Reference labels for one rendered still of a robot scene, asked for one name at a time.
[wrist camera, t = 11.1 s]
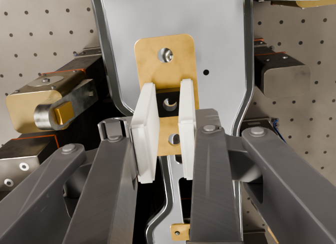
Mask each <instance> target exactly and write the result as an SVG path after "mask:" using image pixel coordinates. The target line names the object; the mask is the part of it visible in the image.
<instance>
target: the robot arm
mask: <svg viewBox="0 0 336 244"><path fill-rule="evenodd" d="M178 128H179V137H180V146H181V155H182V164H183V174H184V178H186V179H187V180H192V195H191V212H190V230H189V241H187V242H186V244H244V241H242V239H241V232H240V226H239V219H238V212H237V206H236V199H235V193H234V186H233V181H240V182H242V184H243V187H244V189H245V191H246V192H247V194H248V195H249V197H250V199H251V200H252V202H253V203H254V205H255V206H256V208H257V210H258V211H259V213H260V214H261V216H262V217H263V219H264V221H265V222H266V224H267V225H268V227H269V228H270V230H271V232H272V233H273V235H274V236H275V238H276V239H277V241H278V243H279V244H336V187H335V186H334V185H333V184H332V183H330V182H329V181H328V180H327V179H326V178H325V177H324V176H323V175H321V174H320V173H319V172H318V171H317V170H316V169H315V168H314V167H312V166H311V165H310V164H309V163H308V162H307V161H306V160H305V159H303V158H302V157H301V156H300V155H299V154H298V153H297V152H296V151H294V150H293V149H292V148H291V147H290V146H289V145H288V144H287V143H285V142H284V141H283V140H282V139H281V138H280V137H279V136H277V135H276V134H275V133H274V132H273V131H272V130H270V129H268V128H265V127H261V126H260V127H259V126H255V127H250V128H246V129H245V130H243V131H242V133H241V136H232V135H228V134H226V133H225V129H224V128H223V127H222V126H221V122H220V118H219V114H218V111H217V110H215V109H214V108H205V109H195V100H194V88H193V80H191V79H190V78H189V79H183V80H182V81H181V83H180V99H179V116H178ZM98 129H99V134H100V138H101V142H100V145H99V147H98V148H96V149H92V150H88V151H85V148H84V145H82V144H79V143H74V144H72V143H70V144H66V145H64V146H62V147H60V148H59V149H57V150H56V151H55V152H54V153H53V154H52V155H51V156H49V157H48V158H47V159H46V160H45V161H44V162H43V163H42V164H41V165H40V166H38V167H37V168H36V169H35V170H34V171H33V172H32V173H31V174H30V175H29V176H28V177H26V178H25V179H24V180H23V181H22V182H21V183H20V184H19V185H18V186H17V187H15V188H14V189H13V190H12V191H11V192H10V193H9V194H8V195H7V196H6V197H4V198H3V199H2V200H1V201H0V244H132V243H133V232H134V222H135V211H136V201H137V191H138V182H141V183H142V184H145V183H152V182H153V181H154V180H155V172H156V162H157V152H158V142H159V131H160V118H159V114H158V107H157V99H156V88H155V84H153V82H149V83H144V85H143V87H142V90H141V93H140V96H139V99H138V102H137V105H136V108H135V111H134V114H133V116H127V117H112V118H108V119H105V120H102V121H101V122H99V123H98ZM136 175H137V176H138V182H137V176H136ZM63 188H64V192H65V193H64V194H63Z"/></svg>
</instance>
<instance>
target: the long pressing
mask: <svg viewBox="0 0 336 244"><path fill-rule="evenodd" d="M91 5H92V10H93V14H94V19H95V24H96V29H97V34H98V39H99V44H100V49H101V54H102V59H103V64H104V68H105V73H106V78H107V83H108V88H109V93H110V98H111V101H112V103H113V105H114V107H115V108H116V110H117V111H118V112H119V113H120V114H121V115H123V116H124V117H131V116H134V112H135V109H136V106H137V103H138V100H139V97H140V94H141V89H140V82H139V76H138V69H137V63H136V56H135V50H134V46H135V43H136V42H137V41H138V40H139V39H142V38H150V37H159V36H168V35H177V34H189V35H190V36H191V37H192V38H193V40H194V49H195V62H196V74H197V87H198V99H199V109H211V108H213V109H215V110H216V111H217V112H218V116H219V119H220V123H221V126H222V127H223V128H224V130H225V133H226V134H228V135H231V136H236V137H239V136H240V127H241V124H242V121H243V119H244V116H245V114H246V112H247V109H248V107H249V105H250V102H251V100H252V98H253V94H254V89H255V69H254V4H253V0H91ZM204 70H209V74H208V75H204V74H203V71H204ZM158 158H159V165H160V171H161V178H162V184H163V191H164V197H165V199H164V202H163V204H162V205H161V206H160V208H159V209H158V210H157V211H156V212H155V213H154V214H153V215H152V216H151V217H150V218H149V219H148V220H147V222H146V224H145V228H144V237H145V242H146V244H186V243H187V241H186V240H180V241H173V240H172V235H171V225H174V224H187V223H186V222H185V221H184V215H183V207H182V200H181V192H180V184H179V180H180V179H181V178H184V170H183V163H182V162H178V161H177V159H176V155H163V156H158ZM232 182H233V189H234V196H235V202H236V209H237V215H238V222H239V228H240V235H241V241H243V215H242V188H241V181H236V180H233V181H232Z"/></svg>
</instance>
